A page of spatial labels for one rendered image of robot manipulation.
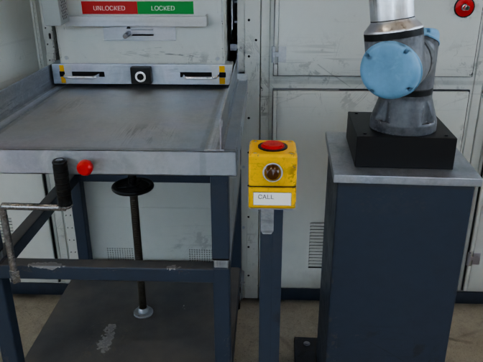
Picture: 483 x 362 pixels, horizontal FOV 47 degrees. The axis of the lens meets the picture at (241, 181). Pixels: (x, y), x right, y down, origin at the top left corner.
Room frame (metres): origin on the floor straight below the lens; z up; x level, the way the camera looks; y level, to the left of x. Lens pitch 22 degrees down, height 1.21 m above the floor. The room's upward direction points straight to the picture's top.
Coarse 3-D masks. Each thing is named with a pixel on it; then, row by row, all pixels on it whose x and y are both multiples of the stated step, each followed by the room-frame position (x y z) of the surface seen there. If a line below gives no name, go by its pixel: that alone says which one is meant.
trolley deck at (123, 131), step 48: (96, 96) 1.55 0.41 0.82; (144, 96) 1.55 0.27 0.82; (192, 96) 1.55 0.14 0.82; (240, 96) 1.55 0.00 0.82; (0, 144) 1.13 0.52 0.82; (48, 144) 1.13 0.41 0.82; (96, 144) 1.13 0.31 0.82; (144, 144) 1.13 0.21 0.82; (192, 144) 1.13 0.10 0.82; (240, 144) 1.25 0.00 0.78
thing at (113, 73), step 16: (64, 64) 1.66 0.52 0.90; (80, 64) 1.66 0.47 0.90; (96, 64) 1.66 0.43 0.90; (112, 64) 1.65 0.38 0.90; (128, 64) 1.65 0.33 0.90; (144, 64) 1.65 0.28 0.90; (160, 64) 1.65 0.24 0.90; (176, 64) 1.65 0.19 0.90; (192, 64) 1.65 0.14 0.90; (208, 64) 1.65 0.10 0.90; (224, 64) 1.65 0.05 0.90; (80, 80) 1.66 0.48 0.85; (96, 80) 1.66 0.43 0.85; (112, 80) 1.66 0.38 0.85; (128, 80) 1.65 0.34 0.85; (160, 80) 1.65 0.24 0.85; (176, 80) 1.65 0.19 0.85; (192, 80) 1.64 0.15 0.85; (208, 80) 1.64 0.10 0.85
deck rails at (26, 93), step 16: (32, 80) 1.53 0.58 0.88; (48, 80) 1.64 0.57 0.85; (0, 96) 1.33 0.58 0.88; (16, 96) 1.41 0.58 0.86; (32, 96) 1.51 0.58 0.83; (48, 96) 1.54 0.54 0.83; (224, 96) 1.53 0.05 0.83; (0, 112) 1.31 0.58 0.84; (16, 112) 1.37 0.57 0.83; (224, 112) 1.19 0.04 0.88; (0, 128) 1.24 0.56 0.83; (224, 128) 1.18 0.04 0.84; (208, 144) 1.11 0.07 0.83; (224, 144) 1.11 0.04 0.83
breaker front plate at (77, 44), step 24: (72, 0) 1.66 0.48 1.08; (96, 0) 1.65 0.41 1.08; (120, 0) 1.65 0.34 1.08; (144, 0) 1.65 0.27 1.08; (168, 0) 1.65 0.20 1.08; (192, 0) 1.64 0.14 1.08; (216, 0) 1.64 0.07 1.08; (216, 24) 1.64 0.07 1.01; (72, 48) 1.67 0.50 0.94; (96, 48) 1.66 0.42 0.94; (120, 48) 1.66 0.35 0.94; (144, 48) 1.66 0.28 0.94; (168, 48) 1.65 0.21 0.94; (192, 48) 1.65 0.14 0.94; (216, 48) 1.65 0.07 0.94
